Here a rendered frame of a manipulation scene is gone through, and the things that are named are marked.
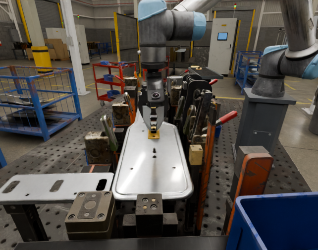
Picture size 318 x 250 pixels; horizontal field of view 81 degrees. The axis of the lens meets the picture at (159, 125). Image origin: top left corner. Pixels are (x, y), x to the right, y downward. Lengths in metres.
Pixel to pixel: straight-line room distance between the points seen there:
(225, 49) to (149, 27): 7.28
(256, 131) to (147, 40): 0.76
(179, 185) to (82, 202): 0.24
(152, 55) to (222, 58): 7.29
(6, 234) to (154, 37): 0.87
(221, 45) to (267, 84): 6.76
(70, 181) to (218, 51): 7.46
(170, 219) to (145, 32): 0.46
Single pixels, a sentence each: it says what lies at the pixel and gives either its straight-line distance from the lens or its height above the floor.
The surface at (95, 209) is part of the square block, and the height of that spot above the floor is 1.06.
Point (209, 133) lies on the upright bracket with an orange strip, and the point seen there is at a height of 1.13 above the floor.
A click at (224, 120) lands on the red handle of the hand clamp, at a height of 1.12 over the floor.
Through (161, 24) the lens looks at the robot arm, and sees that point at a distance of 0.54.
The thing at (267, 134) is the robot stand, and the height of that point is 0.91.
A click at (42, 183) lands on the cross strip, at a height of 1.00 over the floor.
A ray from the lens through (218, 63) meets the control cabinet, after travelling 7.81.
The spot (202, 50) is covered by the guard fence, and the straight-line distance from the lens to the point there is 8.59.
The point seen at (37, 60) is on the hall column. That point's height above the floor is 0.62.
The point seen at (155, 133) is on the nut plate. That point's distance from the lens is 0.60.
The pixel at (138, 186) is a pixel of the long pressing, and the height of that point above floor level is 1.00.
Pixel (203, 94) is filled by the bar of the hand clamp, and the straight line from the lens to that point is 0.58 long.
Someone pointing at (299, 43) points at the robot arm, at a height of 1.34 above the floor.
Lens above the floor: 1.36
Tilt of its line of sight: 25 degrees down
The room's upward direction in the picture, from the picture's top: straight up
